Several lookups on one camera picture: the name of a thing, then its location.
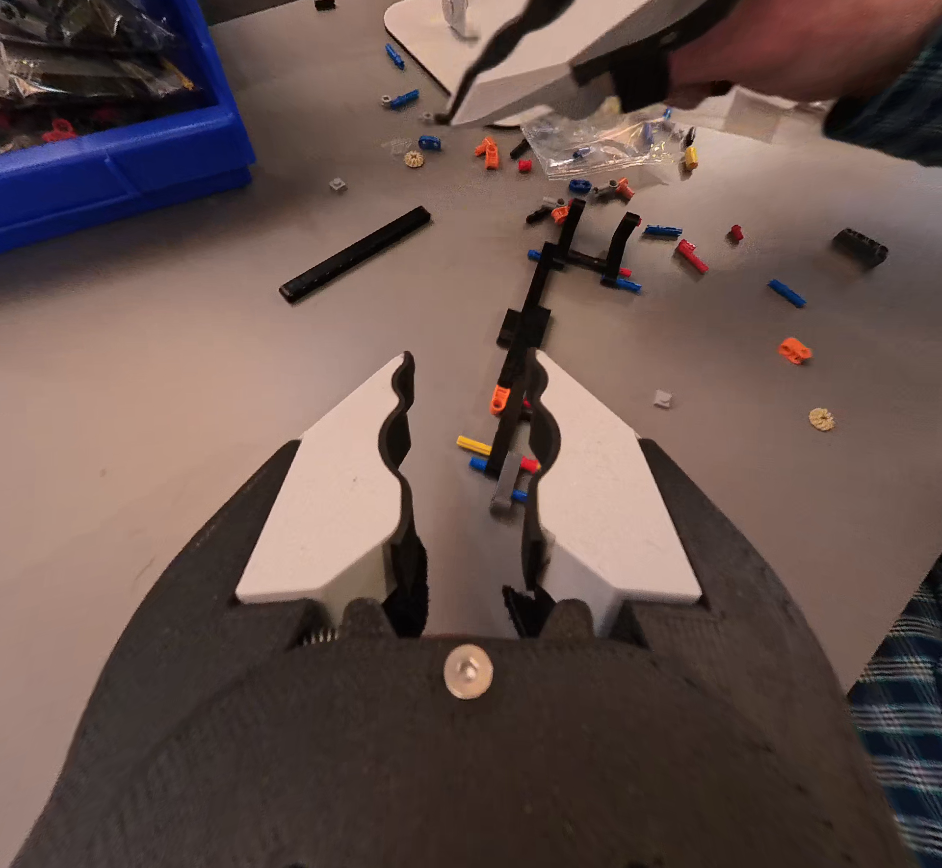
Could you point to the long black lego beam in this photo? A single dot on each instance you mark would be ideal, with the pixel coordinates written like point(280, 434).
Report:
point(353, 255)

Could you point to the clear bags of lego parts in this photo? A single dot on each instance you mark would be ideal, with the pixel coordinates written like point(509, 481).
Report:
point(81, 37)

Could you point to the long yellow lego axle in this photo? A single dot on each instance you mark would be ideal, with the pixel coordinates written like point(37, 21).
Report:
point(473, 443)

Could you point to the yellow lego axle connector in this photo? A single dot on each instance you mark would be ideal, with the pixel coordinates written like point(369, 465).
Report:
point(690, 158)

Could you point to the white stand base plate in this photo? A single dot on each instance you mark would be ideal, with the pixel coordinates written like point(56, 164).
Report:
point(419, 29)

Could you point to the person's right hand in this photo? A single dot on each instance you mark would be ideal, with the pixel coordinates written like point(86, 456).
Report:
point(831, 15)

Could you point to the small clear lego parts bag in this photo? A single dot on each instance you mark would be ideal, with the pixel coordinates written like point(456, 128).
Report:
point(603, 147)

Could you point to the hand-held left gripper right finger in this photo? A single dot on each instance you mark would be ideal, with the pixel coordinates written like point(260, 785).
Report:
point(611, 515)

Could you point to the blue plastic bin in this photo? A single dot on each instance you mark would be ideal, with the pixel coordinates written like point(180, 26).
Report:
point(147, 169)

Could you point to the black lego beam assembly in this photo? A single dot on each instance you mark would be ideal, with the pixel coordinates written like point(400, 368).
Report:
point(522, 327)

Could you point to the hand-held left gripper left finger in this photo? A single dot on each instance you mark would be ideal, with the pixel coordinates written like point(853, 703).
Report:
point(331, 515)

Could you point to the dark bent lego beam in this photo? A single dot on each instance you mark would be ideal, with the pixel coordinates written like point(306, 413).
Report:
point(859, 248)

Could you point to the red lego pin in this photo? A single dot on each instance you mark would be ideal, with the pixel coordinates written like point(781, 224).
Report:
point(692, 256)

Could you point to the clear lego piece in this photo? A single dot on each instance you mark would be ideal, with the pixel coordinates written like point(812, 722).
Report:
point(397, 145)

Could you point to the person's plaid shirt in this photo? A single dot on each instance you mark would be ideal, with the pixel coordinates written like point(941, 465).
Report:
point(905, 735)

